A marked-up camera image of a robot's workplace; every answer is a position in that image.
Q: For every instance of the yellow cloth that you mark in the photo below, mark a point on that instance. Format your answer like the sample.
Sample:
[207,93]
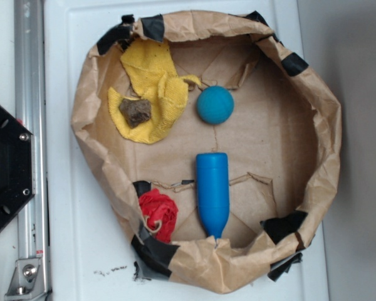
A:
[153,76]

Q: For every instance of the red crumpled cloth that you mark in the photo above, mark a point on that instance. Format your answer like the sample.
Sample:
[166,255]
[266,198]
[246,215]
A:
[160,214]

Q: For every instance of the blue plastic bottle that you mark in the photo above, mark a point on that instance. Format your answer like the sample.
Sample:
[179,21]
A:
[212,181]

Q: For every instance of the brown rock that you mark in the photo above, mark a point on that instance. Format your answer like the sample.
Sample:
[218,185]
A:
[135,112]

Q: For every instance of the teal blue ball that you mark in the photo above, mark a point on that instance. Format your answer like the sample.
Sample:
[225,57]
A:
[215,105]

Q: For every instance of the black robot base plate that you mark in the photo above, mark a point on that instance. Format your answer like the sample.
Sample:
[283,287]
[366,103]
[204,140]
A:
[16,167]

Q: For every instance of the aluminium rail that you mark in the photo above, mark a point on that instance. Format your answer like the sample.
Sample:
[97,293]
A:
[33,219]

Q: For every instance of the metal corner bracket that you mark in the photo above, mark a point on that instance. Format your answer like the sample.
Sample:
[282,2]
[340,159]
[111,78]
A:
[27,281]

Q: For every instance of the brown paper bag tray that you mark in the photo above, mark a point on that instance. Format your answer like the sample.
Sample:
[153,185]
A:
[282,140]

